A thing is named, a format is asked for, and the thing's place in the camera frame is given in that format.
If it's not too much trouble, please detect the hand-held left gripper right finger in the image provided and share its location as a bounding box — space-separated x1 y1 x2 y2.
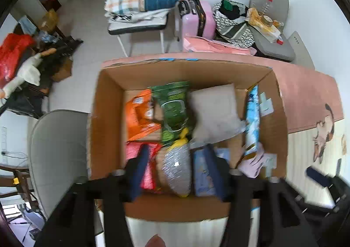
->
204 144 319 247

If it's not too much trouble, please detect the white patterned cloth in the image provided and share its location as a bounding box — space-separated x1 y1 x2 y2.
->
105 9 170 24

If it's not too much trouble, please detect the light blue cloth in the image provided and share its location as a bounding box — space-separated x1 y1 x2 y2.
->
19 16 37 34

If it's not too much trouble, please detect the orange snack packet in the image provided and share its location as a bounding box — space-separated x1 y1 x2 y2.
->
125 90 162 142

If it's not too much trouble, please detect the white goose plush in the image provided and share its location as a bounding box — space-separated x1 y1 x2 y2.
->
0 48 56 100

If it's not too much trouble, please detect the red snack packet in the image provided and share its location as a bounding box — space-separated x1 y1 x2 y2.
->
125 141 163 191

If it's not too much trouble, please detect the pink packet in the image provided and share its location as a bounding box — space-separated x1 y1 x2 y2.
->
237 143 277 179

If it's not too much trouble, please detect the white soft packet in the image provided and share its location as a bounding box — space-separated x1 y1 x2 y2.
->
187 83 247 149

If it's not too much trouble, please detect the small brown cardboard box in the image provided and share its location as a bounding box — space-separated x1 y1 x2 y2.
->
51 57 73 82

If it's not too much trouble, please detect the yellow paper bag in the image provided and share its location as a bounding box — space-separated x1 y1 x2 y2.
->
38 9 59 31

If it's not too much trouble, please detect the pink suitcase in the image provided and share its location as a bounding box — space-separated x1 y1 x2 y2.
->
178 0 217 42

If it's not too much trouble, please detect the red plastic bag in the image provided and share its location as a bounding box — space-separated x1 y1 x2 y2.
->
0 34 35 83

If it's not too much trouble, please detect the wooden chair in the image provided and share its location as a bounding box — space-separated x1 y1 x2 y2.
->
0 163 39 209

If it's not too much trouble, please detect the pink cat table mat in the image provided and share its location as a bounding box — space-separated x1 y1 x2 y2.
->
101 54 344 164

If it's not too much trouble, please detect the person's left hand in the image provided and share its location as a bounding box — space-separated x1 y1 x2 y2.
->
145 234 167 247

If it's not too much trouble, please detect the black garment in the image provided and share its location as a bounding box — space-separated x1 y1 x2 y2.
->
219 0 248 20

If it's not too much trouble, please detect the metal frame chair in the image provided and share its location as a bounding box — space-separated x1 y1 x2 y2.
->
107 7 175 57

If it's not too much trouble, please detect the light blue tissue packet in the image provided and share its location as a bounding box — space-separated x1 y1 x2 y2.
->
191 147 230 197

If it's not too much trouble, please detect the clear plastic bottle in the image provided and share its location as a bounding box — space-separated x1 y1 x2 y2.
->
261 0 274 15

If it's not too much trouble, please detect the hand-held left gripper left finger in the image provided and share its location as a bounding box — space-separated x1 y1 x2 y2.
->
34 144 154 247

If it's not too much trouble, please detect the green snack packet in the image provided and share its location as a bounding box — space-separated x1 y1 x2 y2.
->
149 81 192 146

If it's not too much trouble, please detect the striped tablecloth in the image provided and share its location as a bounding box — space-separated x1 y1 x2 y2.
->
96 120 350 247

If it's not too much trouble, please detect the yellow plastic bag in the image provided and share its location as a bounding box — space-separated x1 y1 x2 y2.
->
247 7 264 27

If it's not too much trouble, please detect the black cable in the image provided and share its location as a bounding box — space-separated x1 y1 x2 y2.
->
0 151 28 160

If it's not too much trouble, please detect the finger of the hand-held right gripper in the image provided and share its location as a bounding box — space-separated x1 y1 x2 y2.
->
306 166 333 189

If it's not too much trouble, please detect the grey chair back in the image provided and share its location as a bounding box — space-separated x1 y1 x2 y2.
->
27 109 93 219

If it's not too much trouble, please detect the patterned tote bag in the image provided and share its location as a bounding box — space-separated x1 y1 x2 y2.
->
213 0 256 48

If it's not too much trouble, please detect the silver yellow packet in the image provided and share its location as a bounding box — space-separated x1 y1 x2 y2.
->
156 128 192 198

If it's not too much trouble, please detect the long blue snack packet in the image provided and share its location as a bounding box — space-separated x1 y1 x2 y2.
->
243 84 260 160

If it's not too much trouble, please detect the pink folded cloth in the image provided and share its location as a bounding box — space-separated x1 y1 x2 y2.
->
183 35 257 56

